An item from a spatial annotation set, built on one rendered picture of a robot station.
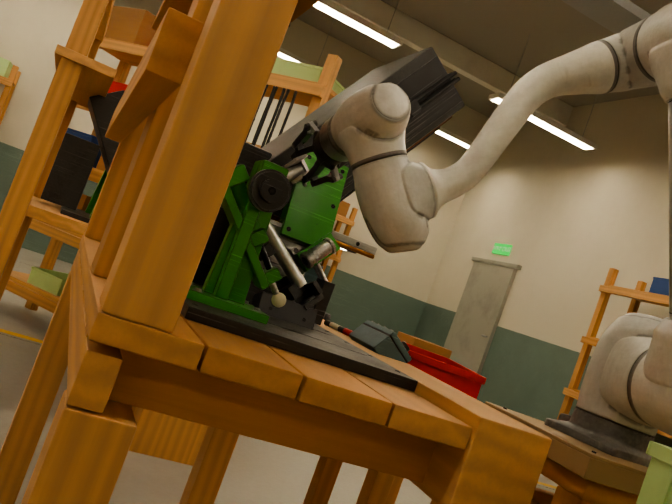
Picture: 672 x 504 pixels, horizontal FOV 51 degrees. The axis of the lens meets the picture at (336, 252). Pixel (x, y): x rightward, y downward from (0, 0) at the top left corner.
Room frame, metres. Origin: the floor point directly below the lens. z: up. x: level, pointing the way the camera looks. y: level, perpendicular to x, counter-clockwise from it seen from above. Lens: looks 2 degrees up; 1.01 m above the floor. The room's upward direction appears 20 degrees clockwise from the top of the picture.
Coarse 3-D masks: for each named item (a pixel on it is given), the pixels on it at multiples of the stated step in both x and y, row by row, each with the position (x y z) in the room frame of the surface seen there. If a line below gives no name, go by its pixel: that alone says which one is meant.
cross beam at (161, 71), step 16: (176, 16) 0.92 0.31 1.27; (160, 32) 0.91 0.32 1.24; (176, 32) 0.92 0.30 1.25; (192, 32) 0.93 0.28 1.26; (160, 48) 0.92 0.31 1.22; (176, 48) 0.92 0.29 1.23; (192, 48) 0.93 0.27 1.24; (144, 64) 1.00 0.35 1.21; (160, 64) 0.92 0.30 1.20; (176, 64) 0.93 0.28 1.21; (144, 80) 0.99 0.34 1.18; (160, 80) 0.95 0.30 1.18; (176, 80) 0.93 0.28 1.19; (128, 96) 1.20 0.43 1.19; (144, 96) 1.13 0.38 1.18; (160, 96) 1.07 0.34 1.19; (128, 112) 1.39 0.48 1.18; (144, 112) 1.30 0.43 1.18; (112, 128) 1.80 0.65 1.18; (128, 128) 1.66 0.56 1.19
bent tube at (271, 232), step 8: (304, 160) 1.53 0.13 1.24; (288, 168) 1.53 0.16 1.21; (296, 168) 1.53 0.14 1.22; (304, 168) 1.53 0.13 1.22; (288, 176) 1.52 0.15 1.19; (296, 176) 1.53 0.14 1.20; (272, 232) 1.49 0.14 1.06; (272, 240) 1.49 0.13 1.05; (280, 240) 1.49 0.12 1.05; (280, 248) 1.49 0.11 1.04; (280, 256) 1.49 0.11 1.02; (288, 256) 1.49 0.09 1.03; (280, 264) 1.50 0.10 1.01; (288, 264) 1.49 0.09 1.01; (288, 272) 1.49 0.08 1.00; (296, 272) 1.49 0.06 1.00; (296, 280) 1.49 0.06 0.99; (304, 280) 1.50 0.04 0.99
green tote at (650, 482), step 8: (648, 448) 0.89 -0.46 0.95; (656, 448) 0.88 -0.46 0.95; (664, 448) 0.87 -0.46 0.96; (656, 456) 0.88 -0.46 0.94; (664, 456) 0.87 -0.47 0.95; (656, 464) 0.88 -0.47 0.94; (664, 464) 0.87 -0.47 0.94; (648, 472) 0.89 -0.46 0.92; (656, 472) 0.87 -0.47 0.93; (664, 472) 0.86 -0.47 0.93; (648, 480) 0.88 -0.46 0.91; (656, 480) 0.87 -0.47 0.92; (664, 480) 0.86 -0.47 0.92; (648, 488) 0.88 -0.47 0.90; (656, 488) 0.87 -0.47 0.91; (664, 488) 0.86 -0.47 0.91; (640, 496) 0.89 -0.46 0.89; (648, 496) 0.87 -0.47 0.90; (656, 496) 0.86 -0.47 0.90; (664, 496) 0.85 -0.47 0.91
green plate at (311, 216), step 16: (320, 176) 1.59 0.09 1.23; (304, 192) 1.57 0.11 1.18; (320, 192) 1.59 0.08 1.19; (336, 192) 1.60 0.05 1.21; (288, 208) 1.55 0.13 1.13; (304, 208) 1.56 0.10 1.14; (320, 208) 1.58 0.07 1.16; (336, 208) 1.60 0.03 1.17; (288, 224) 1.54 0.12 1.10; (304, 224) 1.56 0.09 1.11; (320, 224) 1.58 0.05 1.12; (304, 240) 1.55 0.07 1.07
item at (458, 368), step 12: (420, 348) 2.02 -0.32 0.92; (420, 360) 1.71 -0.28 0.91; (432, 360) 1.71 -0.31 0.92; (444, 360) 2.03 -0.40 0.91; (432, 372) 1.72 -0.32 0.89; (444, 372) 1.72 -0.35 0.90; (456, 372) 1.72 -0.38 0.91; (468, 372) 1.72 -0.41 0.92; (456, 384) 1.72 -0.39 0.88; (468, 384) 1.73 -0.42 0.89; (480, 384) 1.73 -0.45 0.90
